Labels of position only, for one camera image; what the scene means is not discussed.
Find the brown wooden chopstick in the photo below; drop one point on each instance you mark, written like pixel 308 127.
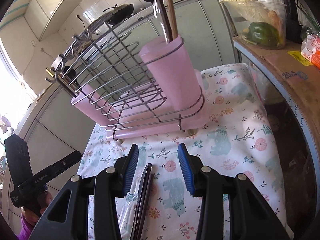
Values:
pixel 170 17
pixel 174 17

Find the dark chopstick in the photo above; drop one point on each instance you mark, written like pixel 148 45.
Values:
pixel 142 192
pixel 148 200

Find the green pepper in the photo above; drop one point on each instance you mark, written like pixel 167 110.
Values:
pixel 263 33

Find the napa cabbage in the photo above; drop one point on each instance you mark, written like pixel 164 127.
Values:
pixel 245 2

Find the person's left forearm purple sleeve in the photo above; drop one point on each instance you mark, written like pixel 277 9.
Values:
pixel 26 228

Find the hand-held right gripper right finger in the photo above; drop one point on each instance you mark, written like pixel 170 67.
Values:
pixel 186 170

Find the carrot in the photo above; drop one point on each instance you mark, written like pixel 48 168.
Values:
pixel 275 20

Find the orange snack packet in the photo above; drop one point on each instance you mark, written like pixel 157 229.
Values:
pixel 312 52

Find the clear vegetable container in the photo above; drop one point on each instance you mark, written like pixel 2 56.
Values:
pixel 280 7

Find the black blender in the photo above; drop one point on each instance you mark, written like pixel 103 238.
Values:
pixel 287 10

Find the black utensil with gold end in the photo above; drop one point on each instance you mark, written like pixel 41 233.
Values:
pixel 160 7

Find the pink plastic drip tray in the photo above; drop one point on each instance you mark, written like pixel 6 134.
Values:
pixel 150 127

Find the pink plastic utensil cup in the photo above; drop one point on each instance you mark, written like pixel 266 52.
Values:
pixel 170 80
pixel 85 105

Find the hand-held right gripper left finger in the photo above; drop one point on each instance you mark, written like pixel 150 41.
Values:
pixel 131 170

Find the floral printed cloth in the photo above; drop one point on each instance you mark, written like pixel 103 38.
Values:
pixel 225 130

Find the black wok with lid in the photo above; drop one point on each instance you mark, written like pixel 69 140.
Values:
pixel 120 13

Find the brown cardboard sheet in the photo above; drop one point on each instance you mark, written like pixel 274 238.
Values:
pixel 287 67

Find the person's left hand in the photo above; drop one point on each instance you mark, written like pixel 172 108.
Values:
pixel 46 198

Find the pale flower plant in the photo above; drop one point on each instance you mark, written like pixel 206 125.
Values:
pixel 5 122

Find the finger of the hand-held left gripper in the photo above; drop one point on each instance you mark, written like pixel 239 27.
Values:
pixel 67 162

